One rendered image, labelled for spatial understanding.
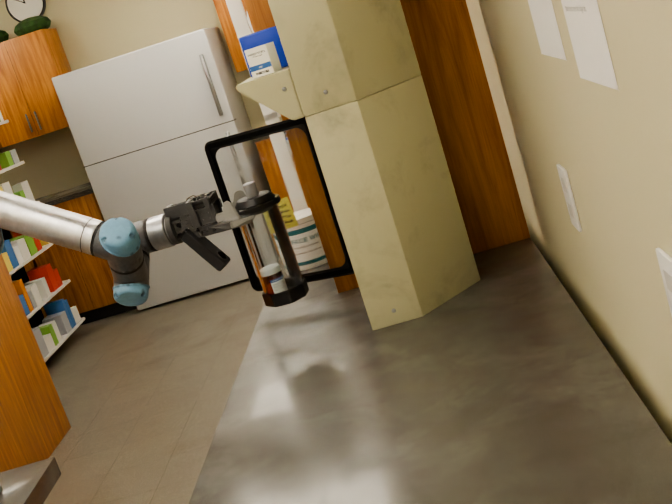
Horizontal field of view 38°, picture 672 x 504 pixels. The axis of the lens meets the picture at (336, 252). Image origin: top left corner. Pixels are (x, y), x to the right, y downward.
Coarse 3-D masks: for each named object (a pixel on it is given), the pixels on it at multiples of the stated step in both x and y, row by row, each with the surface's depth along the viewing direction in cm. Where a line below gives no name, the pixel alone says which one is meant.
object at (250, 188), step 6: (246, 186) 208; (252, 186) 208; (246, 192) 208; (252, 192) 208; (258, 192) 209; (264, 192) 210; (270, 192) 209; (246, 198) 209; (252, 198) 207; (258, 198) 206; (264, 198) 207; (270, 198) 207; (240, 204) 207; (246, 204) 206; (252, 204) 206; (258, 204) 206
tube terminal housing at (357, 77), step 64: (320, 0) 190; (384, 0) 200; (320, 64) 193; (384, 64) 200; (320, 128) 196; (384, 128) 199; (384, 192) 199; (448, 192) 211; (384, 256) 202; (448, 256) 210; (384, 320) 205
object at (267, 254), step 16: (272, 208) 207; (256, 224) 207; (272, 224) 207; (256, 240) 208; (272, 240) 208; (288, 240) 211; (256, 256) 209; (272, 256) 208; (288, 256) 210; (272, 272) 209; (288, 272) 210; (272, 288) 210; (288, 288) 210
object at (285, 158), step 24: (240, 144) 236; (264, 144) 234; (288, 144) 231; (240, 168) 238; (264, 168) 236; (288, 168) 233; (312, 168) 231; (288, 192) 235; (312, 192) 233; (288, 216) 238; (312, 216) 235; (312, 240) 237; (336, 240) 235; (312, 264) 240; (336, 264) 237
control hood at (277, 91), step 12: (276, 72) 196; (288, 72) 194; (240, 84) 195; (252, 84) 195; (264, 84) 194; (276, 84) 194; (288, 84) 194; (252, 96) 195; (264, 96) 195; (276, 96) 195; (288, 96) 195; (276, 108) 196; (288, 108) 195; (300, 108) 195
